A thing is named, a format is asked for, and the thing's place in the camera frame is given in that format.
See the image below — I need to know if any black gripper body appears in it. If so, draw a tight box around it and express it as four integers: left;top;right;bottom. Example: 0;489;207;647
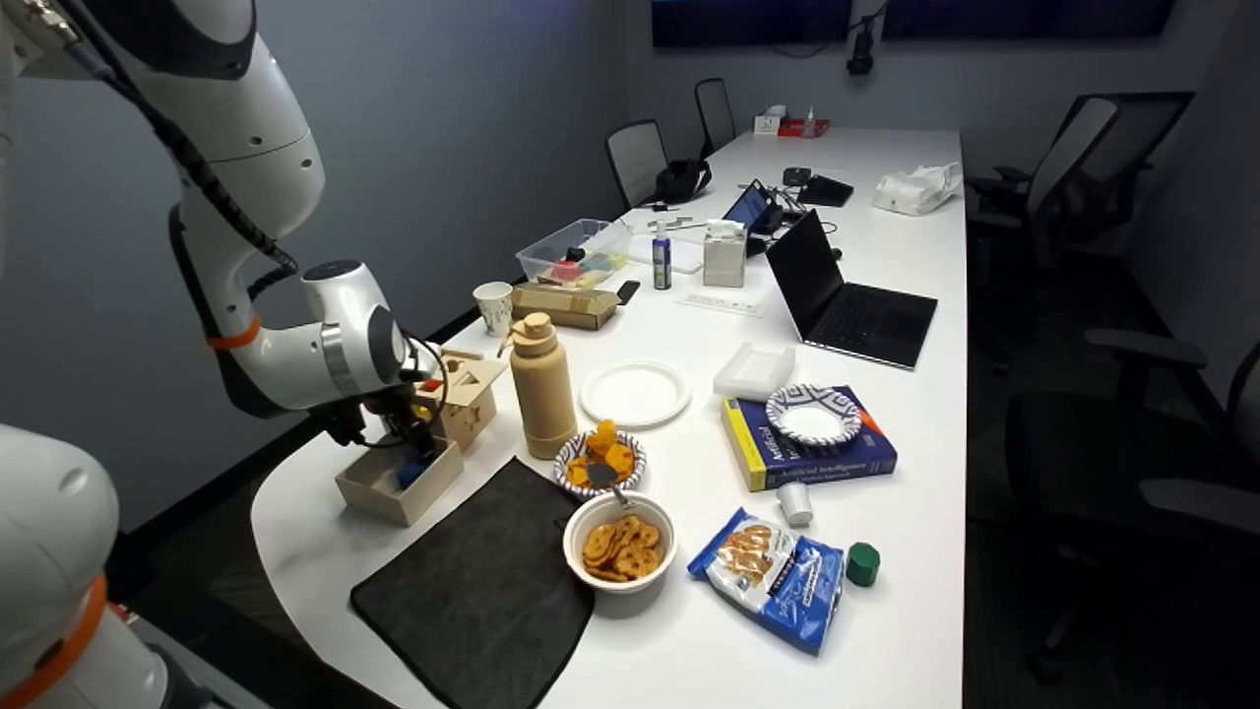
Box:
312;390;428;458

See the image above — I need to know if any open wooden tray box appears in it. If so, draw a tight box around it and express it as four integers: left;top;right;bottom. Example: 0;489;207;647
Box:
336;437;465;533

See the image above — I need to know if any tan wooden block box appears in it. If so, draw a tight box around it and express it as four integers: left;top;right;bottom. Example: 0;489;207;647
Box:
510;278;624;333

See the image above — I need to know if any white carton box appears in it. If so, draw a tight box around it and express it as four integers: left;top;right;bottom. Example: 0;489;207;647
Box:
700;215;751;292

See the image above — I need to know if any tan thermos bottle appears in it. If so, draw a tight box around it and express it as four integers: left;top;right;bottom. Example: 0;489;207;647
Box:
506;307;582;463

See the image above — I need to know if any paper cup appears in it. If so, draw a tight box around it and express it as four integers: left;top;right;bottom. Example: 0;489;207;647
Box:
469;274;520;337

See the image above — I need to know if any black cloth mat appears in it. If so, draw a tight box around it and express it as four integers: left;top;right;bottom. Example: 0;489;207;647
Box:
347;454;602;709

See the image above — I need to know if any patterned bowl with fruit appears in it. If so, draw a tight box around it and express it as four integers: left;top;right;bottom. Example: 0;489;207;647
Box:
546;418;651;496

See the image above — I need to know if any dark spoon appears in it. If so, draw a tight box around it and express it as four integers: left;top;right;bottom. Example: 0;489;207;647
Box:
586;458;634;510

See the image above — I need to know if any plain white plate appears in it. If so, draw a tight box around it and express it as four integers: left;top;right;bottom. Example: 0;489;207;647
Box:
574;357;693;433

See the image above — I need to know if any white bowl with chips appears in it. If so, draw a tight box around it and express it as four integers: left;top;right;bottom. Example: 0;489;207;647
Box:
561;489;682;600

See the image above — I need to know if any clear plastic bin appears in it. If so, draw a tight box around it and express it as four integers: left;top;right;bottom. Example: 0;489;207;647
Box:
511;211;634;286

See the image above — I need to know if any white plastic food container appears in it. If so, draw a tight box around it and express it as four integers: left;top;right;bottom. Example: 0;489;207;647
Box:
709;337;800;404

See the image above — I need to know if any grey office chair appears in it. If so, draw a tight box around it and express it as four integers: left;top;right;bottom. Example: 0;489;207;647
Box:
691;73;742;156
602;119;672;211

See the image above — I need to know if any black bag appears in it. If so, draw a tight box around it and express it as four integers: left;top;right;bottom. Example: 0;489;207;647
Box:
651;156;717;207

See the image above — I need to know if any small white container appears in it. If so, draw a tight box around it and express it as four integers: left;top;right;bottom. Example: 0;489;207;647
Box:
775;481;818;533

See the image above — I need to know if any blue snack bag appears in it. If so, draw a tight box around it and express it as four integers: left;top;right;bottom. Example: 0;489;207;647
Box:
686;505;852;656

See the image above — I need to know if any blue and yellow book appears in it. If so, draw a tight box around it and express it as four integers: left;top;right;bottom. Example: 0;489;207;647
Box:
717;380;902;496

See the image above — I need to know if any tablet with blue screen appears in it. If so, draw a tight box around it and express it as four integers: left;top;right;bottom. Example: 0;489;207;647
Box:
721;178;787;235

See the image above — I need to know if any black laptop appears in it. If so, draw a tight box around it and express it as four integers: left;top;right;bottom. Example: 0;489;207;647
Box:
766;207;940;370

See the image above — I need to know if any small green cap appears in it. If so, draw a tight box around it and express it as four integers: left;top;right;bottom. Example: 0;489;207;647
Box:
843;539;886;589

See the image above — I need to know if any black pouch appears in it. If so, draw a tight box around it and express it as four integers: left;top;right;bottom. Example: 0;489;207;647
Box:
781;165;859;207

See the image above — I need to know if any white plastic bag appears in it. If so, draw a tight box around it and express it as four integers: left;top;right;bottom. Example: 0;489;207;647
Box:
871;156;966;221

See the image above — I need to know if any office chair with mesh back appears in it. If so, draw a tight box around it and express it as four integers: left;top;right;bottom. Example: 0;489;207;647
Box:
970;88;1196;286

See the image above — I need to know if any black office chair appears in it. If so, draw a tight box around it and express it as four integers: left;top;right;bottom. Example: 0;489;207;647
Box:
1008;327;1260;686

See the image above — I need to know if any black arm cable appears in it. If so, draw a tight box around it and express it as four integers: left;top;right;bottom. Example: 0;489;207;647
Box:
42;0;312;278

